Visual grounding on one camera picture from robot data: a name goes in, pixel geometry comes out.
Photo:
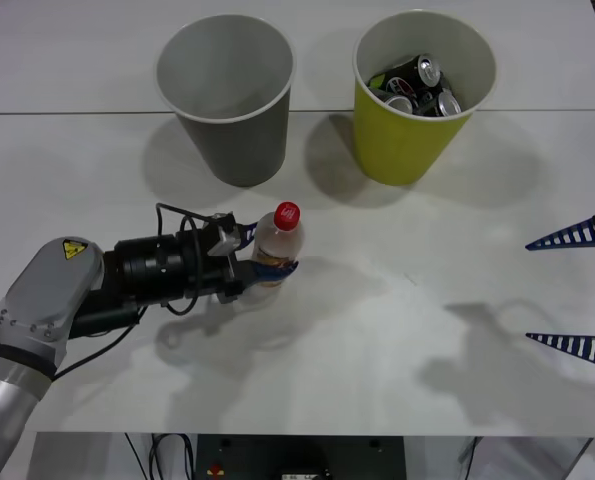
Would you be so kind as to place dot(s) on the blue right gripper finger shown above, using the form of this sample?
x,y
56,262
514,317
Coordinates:
x,y
587,231
592,349

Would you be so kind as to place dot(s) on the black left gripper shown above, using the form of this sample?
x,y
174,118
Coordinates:
x,y
217,280

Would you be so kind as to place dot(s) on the clear bottle with red cap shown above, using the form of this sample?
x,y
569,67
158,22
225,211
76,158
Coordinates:
x,y
278,240

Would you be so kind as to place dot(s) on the silver-grey and black left arm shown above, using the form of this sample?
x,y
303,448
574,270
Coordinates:
x,y
42,295

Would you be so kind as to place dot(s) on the grey plastic bin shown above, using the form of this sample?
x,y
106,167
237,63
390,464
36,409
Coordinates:
x,y
237,145

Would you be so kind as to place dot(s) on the yellow-green plastic bin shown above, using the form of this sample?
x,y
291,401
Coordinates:
x,y
402,150

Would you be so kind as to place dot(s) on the black robot torso base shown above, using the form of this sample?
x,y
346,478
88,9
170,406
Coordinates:
x,y
297,457

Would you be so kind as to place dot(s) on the black can with green print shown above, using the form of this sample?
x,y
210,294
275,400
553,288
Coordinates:
x,y
378,80

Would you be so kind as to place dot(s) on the black can with red print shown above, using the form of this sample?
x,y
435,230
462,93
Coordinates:
x,y
411,74

